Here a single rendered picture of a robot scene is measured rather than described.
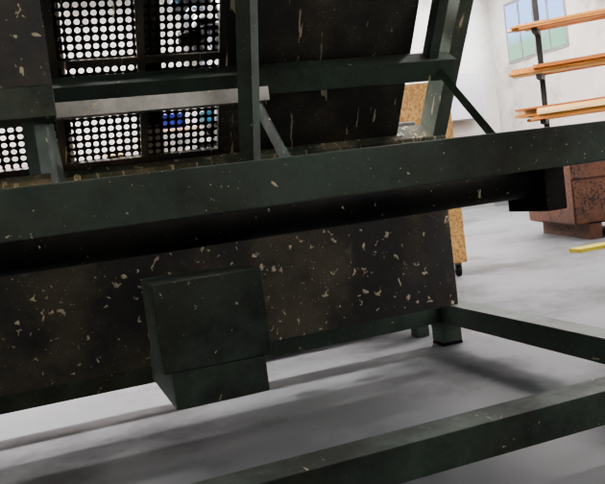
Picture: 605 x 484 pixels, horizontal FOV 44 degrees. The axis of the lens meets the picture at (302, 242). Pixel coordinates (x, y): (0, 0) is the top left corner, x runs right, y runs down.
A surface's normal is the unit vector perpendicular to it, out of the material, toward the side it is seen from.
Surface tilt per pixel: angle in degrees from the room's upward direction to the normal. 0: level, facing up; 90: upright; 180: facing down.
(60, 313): 90
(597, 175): 90
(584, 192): 90
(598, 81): 90
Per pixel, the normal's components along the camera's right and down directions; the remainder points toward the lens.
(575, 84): -0.93, 0.15
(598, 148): 0.35, 0.04
